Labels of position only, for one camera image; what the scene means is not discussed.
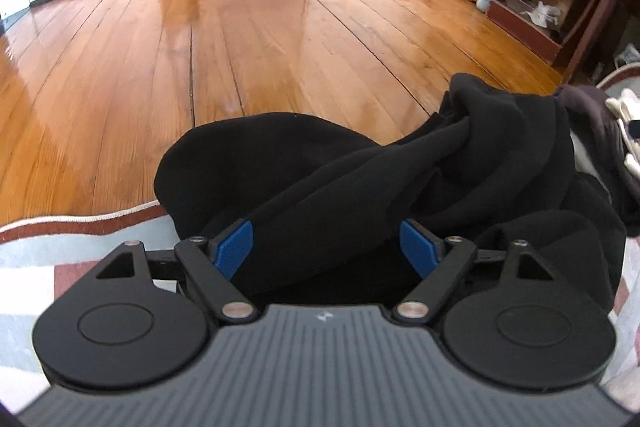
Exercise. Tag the white curved frame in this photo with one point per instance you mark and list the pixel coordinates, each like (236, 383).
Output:
(620, 74)

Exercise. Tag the white cloth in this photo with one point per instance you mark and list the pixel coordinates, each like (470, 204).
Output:
(620, 107)

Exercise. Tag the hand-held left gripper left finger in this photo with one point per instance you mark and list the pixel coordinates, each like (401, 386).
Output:
(232, 249)

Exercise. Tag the black garment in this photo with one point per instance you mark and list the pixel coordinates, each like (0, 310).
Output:
(325, 167)

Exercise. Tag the dark brown cloth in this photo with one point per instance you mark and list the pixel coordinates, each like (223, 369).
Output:
(590, 107)

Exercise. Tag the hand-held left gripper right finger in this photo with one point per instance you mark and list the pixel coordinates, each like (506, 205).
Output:
(417, 247)

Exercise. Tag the white plastic bag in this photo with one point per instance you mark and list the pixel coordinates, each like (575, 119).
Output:
(542, 13)

